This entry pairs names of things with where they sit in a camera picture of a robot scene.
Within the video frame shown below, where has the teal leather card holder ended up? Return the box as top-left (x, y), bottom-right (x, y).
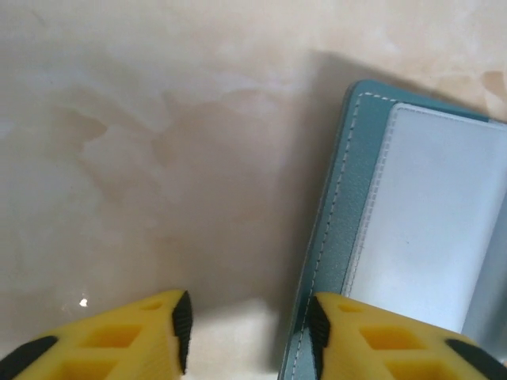
top-left (276, 78), bottom-right (507, 380)

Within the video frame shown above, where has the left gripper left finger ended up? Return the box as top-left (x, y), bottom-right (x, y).
top-left (0, 288), bottom-right (194, 380)

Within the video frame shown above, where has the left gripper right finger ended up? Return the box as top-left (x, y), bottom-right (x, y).
top-left (307, 291), bottom-right (507, 380)

